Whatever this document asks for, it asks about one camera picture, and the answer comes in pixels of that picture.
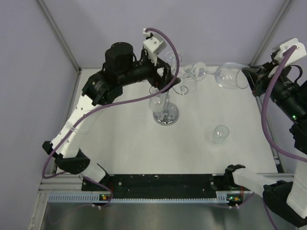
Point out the aluminium frame rail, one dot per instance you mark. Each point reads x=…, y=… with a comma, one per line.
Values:
x=67, y=183

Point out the etched clear wine glass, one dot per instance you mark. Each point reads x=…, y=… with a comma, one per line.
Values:
x=171, y=59

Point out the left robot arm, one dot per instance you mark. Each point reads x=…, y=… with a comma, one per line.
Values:
x=121, y=68

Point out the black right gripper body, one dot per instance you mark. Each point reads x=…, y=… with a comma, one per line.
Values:
x=283, y=87

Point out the small clear wine glass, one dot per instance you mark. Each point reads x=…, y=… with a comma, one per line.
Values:
x=157, y=103

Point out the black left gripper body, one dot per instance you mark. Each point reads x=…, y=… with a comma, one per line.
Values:
x=153, y=76

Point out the right controller board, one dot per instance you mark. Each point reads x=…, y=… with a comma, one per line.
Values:
x=233, y=197

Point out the left controller board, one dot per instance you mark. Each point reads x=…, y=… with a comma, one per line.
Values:
x=78, y=198

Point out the controller board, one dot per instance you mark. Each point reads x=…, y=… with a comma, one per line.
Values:
x=233, y=197
x=78, y=198

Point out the clear ribbed glass tumbler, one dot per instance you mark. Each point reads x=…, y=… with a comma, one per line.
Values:
x=189, y=82

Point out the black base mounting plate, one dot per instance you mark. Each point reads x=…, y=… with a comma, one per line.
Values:
x=160, y=186

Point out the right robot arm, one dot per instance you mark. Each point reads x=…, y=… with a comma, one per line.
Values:
x=286, y=199

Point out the chrome wine glass rack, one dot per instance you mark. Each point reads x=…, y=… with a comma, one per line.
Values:
x=170, y=114

